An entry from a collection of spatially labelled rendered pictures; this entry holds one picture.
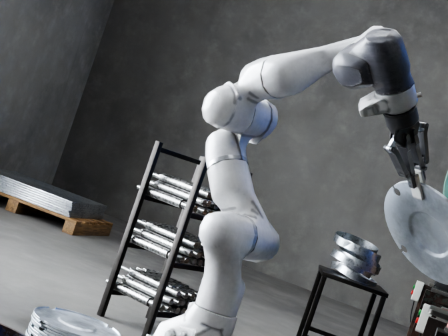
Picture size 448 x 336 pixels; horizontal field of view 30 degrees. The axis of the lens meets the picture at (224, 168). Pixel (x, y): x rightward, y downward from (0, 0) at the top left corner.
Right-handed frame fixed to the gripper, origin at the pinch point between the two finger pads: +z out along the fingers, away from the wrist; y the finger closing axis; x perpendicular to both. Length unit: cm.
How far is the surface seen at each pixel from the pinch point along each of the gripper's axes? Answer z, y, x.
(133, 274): 116, 5, 232
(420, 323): 157, 86, 118
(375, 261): 182, 133, 202
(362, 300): 420, 288, 446
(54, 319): 37, -69, 103
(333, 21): 178, 422, 543
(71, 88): 165, 188, 721
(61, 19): 82, 192, 679
